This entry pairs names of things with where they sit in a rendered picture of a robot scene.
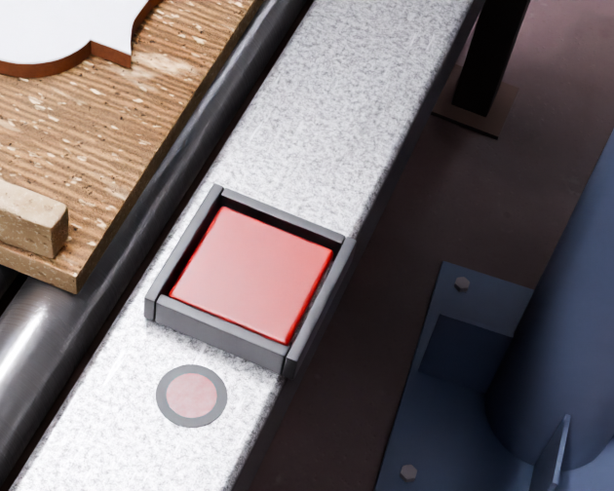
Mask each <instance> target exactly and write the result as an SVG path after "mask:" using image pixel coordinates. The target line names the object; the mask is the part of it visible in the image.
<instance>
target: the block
mask: <svg viewBox="0 0 614 491"><path fill-rule="evenodd" d="M67 237H68V208H67V206H66V205H65V204H63V203H61V202H58V201H56V200H53V199H50V198H48V197H45V196H43V195H40V194H38V193H35V192H33V191H30V190H27V189H25V188H22V187H19V186H17V185H13V184H10V183H6V182H3V181H0V241H2V242H4V243H6V244H8V245H11V246H16V247H19V248H22V249H25V250H28V251H31V252H34V253H37V254H40V255H43V256H46V257H48V258H54V257H55V256H56V255H57V254H58V252H59V250H60V249H61V247H62V246H63V244H64V243H65V241H66V240H67Z"/></svg>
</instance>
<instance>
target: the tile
mask: <svg viewBox="0 0 614 491"><path fill-rule="evenodd" d="M163 1H164V0H0V73H1V74H4V75H8V76H14V77H21V78H38V77H46V76H51V75H56V74H59V73H61V72H64V71H66V70H69V69H71V68H73V67H74V66H76V65H78V64H79V63H81V62H82V61H83V60H85V59H86V58H87V57H88V56H89V55H90V54H92V55H95V56H97V57H102V58H104V59H107V60H110V61H112V62H115V63H117V64H120V65H123V66H125V67H128V68H131V45H132V40H133V37H134V33H135V32H136V30H137V29H138V28H139V26H140V25H141V23H142V22H143V21H144V19H145V18H146V16H147V15H148V14H149V12H150V11H151V10H152V9H153V8H154V7H155V6H157V5H158V4H159V3H161V2H163Z"/></svg>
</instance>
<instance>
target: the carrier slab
mask: <svg viewBox="0 0 614 491"><path fill-rule="evenodd" d="M263 1H264V0H164V1H163V2H161V3H159V4H158V5H157V6H155V7H154V8H153V9H152V10H151V11H150V12H149V14H148V15H147V16H146V18H145V19H144V21H143V22H142V23H141V25H140V26H139V28H138V29H137V30H136V32H135V33H134V37H133V40H132V45H131V68H128V67H125V66H123V65H120V64H117V63H115V62H112V61H110V60H107V59H104V58H102V57H97V56H95V55H92V54H90V55H89V56H88V57H87V58H86V59H85V60H83V61H82V62H81V63H79V64H78V65H76V66H74V67H73V68H71V69H69V70H66V71H64V72H61V73H59V74H56V75H51V76H46V77H38V78H21V77H14V76H8V75H4V74H1V73H0V181H3V182H6V183H10V184H13V185H17V186H19V187H22V188H25V189H27V190H30V191H33V192H35V193H38V194H40V195H43V196H45V197H48V198H50V199H53V200H56V201H58V202H61V203H63V204H65V205H66V206H67V208H68V237H67V240H66V241H65V243H64V244H63V246H62V247H61V249H60V250H59V252H58V254H57V255H56V256H55V257H54V258H48V257H46V256H43V255H40V254H37V253H34V252H31V251H28V250H25V249H22V248H19V247H16V246H13V245H8V244H6V243H4V242H2V241H0V264H1V265H4V266H6V267H9V268H11V269H14V270H16V271H19V272H21V273H23V274H26V275H28V276H30V277H32V278H35V279H37V280H40V281H42V282H45V283H48V284H51V285H53V286H56V287H58V288H61V289H63V290H66V291H68V292H71V293H73V294H77V293H78V292H79V291H80V290H81V288H82V287H83V285H84V283H85V282H86V280H87V279H88V277H89V276H90V274H91V272H92V271H93V269H94V268H95V266H96V264H97V262H98V261H99V259H100V258H101V256H102V255H103V254H104V252H105V251H106V249H107V248H108V246H109V244H110V243H111V241H112V240H113V238H114V237H115V235H116V233H117V232H118V230H119V229H120V227H121V226H122V224H123V222H124V221H125V219H126V218H127V216H128V214H129V213H130V211H131V210H132V208H133V207H134V204H135V203H136V201H137V200H138V198H139V197H140V195H141V193H142V192H143V190H144V189H145V187H146V185H147V184H148V182H149V181H150V179H151V178H152V176H153V174H154V173H155V171H156V170H157V168H158V167H159V166H160V164H161V163H162V161H163V160H164V158H165V157H166V155H167V153H168V152H169V150H170V149H171V147H172V145H173V143H174V142H175V140H176V139H177V137H178V135H179V134H180V132H181V131H182V129H183V128H184V126H185V124H186V123H187V121H188V120H189V118H190V116H191V115H192V113H193V112H194V110H195V109H196V107H197V105H198V104H199V102H200V101H201V99H202V98H203V96H204V94H205V93H206V91H207V90H208V88H209V86H210V85H211V83H212V81H213V80H214V78H215V76H216V75H217V73H218V72H219V70H220V69H221V67H222V65H223V64H224V62H225V61H226V59H227V58H228V57H229V55H230V54H231V52H232V51H233V49H234V47H235V46H236V44H237V43H238V41H239V40H240V38H241V36H242V35H243V33H244V32H245V30H246V29H247V27H248V25H249V23H250V22H251V20H252V18H253V17H254V15H255V14H256V12H257V11H258V9H259V7H260V6H261V4H262V3H263Z"/></svg>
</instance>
